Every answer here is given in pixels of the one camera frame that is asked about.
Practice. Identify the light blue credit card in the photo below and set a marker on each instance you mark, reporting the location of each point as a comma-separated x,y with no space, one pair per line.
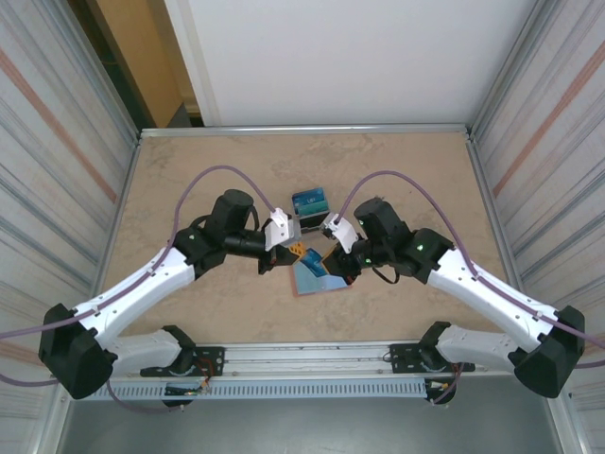
313,265

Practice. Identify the clear acrylic card stand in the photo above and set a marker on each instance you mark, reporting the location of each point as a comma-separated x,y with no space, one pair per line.
312,231

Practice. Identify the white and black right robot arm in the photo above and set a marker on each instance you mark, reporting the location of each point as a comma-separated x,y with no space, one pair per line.
477,307

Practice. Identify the black credit card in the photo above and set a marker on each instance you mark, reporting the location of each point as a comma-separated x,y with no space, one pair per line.
312,222

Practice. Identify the teal credit card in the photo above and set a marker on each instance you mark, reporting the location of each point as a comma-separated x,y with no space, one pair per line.
312,211

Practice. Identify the corrugated plastic side panel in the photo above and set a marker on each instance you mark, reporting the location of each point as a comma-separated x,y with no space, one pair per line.
47,165
558,165

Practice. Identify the brown wooden door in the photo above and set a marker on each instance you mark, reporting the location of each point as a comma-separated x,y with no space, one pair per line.
142,47

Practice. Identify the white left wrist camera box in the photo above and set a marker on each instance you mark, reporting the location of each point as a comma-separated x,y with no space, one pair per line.
281,229

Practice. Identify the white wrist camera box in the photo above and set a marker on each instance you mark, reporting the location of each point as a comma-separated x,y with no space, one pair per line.
281,229
342,232

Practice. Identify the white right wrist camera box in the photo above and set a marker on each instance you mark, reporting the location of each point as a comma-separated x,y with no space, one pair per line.
342,232

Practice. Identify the long aluminium mounting rail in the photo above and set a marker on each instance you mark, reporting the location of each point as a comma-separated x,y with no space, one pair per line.
307,359

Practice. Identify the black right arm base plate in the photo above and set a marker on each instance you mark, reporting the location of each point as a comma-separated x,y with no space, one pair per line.
402,359

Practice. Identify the aluminium table side rail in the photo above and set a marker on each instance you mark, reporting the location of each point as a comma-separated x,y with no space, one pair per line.
483,184
128,177

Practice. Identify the aluminium table edge rail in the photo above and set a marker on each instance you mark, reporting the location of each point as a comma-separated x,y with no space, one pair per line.
307,130

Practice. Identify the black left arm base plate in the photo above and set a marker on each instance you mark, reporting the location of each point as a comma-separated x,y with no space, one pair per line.
212,359

